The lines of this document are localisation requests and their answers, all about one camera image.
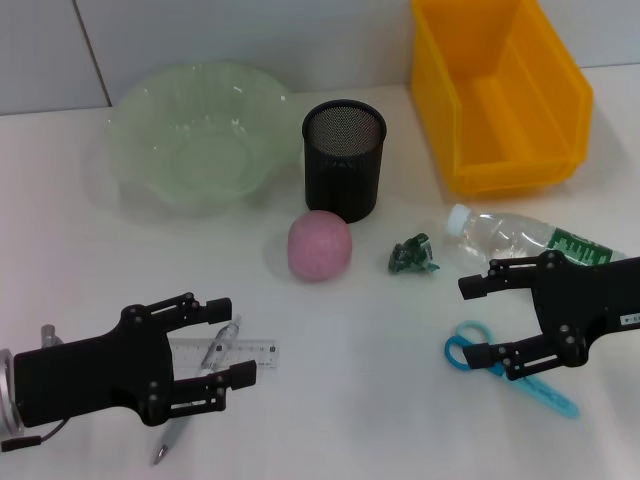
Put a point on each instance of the green glass fruit plate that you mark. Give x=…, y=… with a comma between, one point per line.
x=200, y=150

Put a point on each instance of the pink peach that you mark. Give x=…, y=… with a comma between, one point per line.
x=320, y=247

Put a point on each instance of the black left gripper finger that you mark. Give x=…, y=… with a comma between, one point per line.
x=190, y=307
x=210, y=392

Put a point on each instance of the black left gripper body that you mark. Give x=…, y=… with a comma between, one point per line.
x=90, y=372

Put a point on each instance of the blue pen in cup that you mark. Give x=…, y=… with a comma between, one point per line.
x=550, y=395

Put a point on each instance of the yellow plastic bin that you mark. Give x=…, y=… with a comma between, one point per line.
x=480, y=125

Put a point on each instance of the black mesh pen cup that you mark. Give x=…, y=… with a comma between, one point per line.
x=342, y=170

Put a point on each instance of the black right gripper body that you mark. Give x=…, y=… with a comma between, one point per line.
x=590, y=300

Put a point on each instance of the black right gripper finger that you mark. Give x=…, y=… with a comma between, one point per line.
x=520, y=357
x=500, y=280

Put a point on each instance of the grey ballpoint pen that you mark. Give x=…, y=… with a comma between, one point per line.
x=222, y=342

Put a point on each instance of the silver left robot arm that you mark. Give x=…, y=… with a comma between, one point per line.
x=7, y=395

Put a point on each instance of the clear plastic ruler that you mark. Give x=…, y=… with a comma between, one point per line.
x=260, y=350

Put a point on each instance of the clear water bottle green label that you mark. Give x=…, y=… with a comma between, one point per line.
x=500, y=235

